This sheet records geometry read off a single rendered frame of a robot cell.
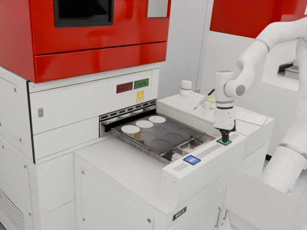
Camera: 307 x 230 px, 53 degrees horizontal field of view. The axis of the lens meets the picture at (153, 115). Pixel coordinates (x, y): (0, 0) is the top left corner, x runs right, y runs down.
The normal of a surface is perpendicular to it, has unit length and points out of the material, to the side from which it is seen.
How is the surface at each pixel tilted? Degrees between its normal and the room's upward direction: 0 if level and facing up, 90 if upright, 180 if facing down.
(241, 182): 90
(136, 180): 0
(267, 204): 90
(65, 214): 90
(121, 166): 0
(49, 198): 90
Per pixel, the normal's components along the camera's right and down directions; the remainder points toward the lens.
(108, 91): 0.73, 0.32
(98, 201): -0.68, 0.24
